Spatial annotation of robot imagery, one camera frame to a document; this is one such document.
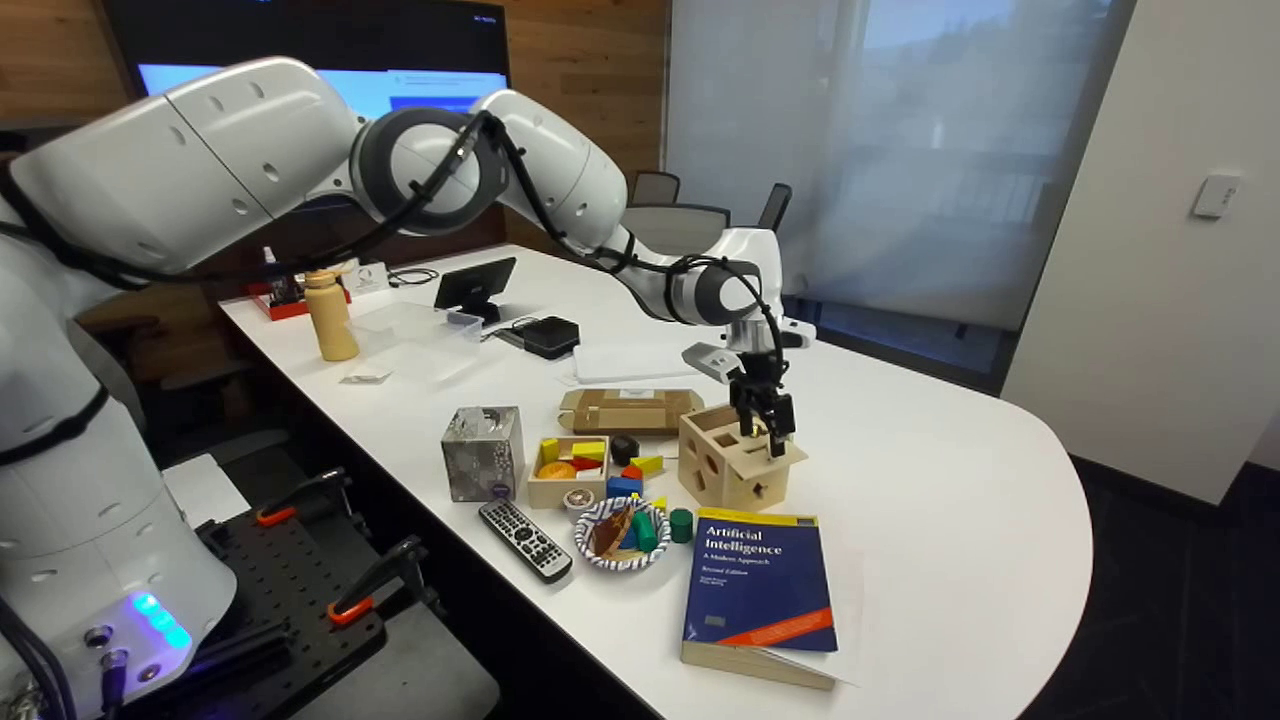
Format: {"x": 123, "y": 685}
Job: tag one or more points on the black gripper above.
{"x": 762, "y": 381}

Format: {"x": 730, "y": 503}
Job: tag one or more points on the wooden shape sorter box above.
{"x": 723, "y": 465}

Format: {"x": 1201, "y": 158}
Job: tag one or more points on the blue artificial intelligence textbook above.
{"x": 762, "y": 585}

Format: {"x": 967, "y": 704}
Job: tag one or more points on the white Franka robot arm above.
{"x": 203, "y": 160}

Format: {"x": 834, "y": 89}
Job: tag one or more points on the flat cardboard box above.
{"x": 626, "y": 411}

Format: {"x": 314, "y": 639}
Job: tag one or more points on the grey marble cube box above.
{"x": 480, "y": 456}

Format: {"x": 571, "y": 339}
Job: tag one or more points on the green cylinder block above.
{"x": 680, "y": 525}

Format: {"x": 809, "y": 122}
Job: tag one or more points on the black ball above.
{"x": 626, "y": 451}

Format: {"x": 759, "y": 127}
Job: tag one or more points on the patterned bowl with toys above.
{"x": 619, "y": 539}

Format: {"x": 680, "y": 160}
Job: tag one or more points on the small wooden tray with blocks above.
{"x": 571, "y": 470}

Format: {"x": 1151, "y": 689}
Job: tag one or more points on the grey office chair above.
{"x": 657, "y": 191}
{"x": 680, "y": 225}

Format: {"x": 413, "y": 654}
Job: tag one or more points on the dark mesh office chair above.
{"x": 775, "y": 207}

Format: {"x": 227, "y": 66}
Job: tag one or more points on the black remote control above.
{"x": 526, "y": 540}

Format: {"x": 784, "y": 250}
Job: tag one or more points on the small black screen tablet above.
{"x": 474, "y": 286}

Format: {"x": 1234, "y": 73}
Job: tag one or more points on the small white label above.
{"x": 365, "y": 377}

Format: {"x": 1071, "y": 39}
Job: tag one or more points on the white cup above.
{"x": 369, "y": 276}

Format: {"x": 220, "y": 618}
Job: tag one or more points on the tan plastic bottle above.
{"x": 328, "y": 323}

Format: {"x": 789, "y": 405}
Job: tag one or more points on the red tray with small bottle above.
{"x": 283, "y": 301}

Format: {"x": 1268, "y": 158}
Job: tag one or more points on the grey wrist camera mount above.
{"x": 704, "y": 363}

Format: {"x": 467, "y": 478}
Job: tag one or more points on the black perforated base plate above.
{"x": 285, "y": 601}

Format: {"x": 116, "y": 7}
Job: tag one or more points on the white wall light switch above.
{"x": 1218, "y": 197}

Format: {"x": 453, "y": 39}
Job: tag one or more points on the large wall monitor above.
{"x": 401, "y": 40}

